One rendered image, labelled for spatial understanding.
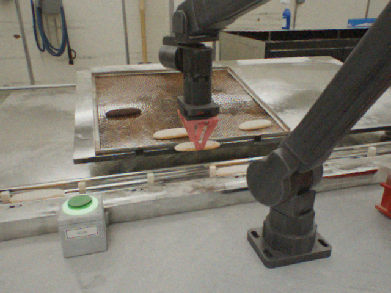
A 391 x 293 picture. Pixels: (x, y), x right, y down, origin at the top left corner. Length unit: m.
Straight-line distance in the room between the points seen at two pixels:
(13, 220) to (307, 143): 0.50
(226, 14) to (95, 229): 0.41
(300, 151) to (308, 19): 4.68
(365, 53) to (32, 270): 0.56
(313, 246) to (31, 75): 4.12
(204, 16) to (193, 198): 0.34
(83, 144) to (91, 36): 3.55
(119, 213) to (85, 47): 3.80
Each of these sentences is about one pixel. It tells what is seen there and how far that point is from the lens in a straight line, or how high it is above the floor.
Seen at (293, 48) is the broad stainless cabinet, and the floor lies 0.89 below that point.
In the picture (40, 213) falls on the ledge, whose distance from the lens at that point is 0.69.
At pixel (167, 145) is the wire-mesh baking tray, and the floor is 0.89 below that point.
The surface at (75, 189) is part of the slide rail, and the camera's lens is 0.77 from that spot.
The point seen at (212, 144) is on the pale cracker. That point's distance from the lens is 0.74.
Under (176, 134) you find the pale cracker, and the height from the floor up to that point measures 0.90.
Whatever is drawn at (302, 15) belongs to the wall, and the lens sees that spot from 5.10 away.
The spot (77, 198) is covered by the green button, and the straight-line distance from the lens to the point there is 0.62.
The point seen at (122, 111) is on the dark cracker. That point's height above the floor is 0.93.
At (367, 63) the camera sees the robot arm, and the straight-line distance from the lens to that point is 0.45.
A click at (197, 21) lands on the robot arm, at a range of 0.63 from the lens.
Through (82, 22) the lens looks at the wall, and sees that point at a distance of 4.37.
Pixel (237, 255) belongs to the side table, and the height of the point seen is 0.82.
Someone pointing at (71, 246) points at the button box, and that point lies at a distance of 0.62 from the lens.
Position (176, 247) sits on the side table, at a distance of 0.62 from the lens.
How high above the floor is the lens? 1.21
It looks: 23 degrees down
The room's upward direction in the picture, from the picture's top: straight up
